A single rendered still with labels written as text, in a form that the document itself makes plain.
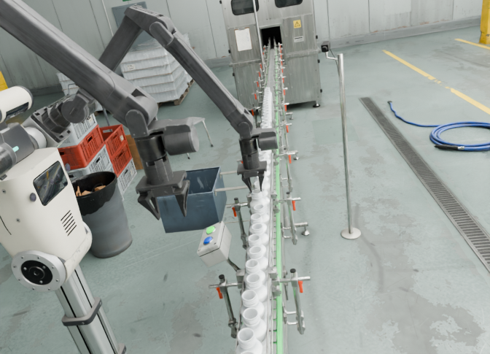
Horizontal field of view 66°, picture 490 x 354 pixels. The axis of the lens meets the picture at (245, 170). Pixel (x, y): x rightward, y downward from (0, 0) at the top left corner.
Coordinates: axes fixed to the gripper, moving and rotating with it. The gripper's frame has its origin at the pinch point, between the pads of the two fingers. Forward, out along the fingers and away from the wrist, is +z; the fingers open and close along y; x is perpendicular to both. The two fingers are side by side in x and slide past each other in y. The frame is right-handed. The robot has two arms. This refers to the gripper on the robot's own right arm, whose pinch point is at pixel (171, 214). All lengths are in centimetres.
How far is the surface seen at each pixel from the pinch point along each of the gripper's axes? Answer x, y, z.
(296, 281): 9.9, 25.5, 32.0
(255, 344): -15.0, 15.8, 26.4
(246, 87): 526, -30, 90
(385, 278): 127, 78, 141
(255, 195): 43, 14, 21
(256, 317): -9.6, 16.1, 24.1
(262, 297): 1.1, 16.7, 28.3
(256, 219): 31.2, 14.7, 23.7
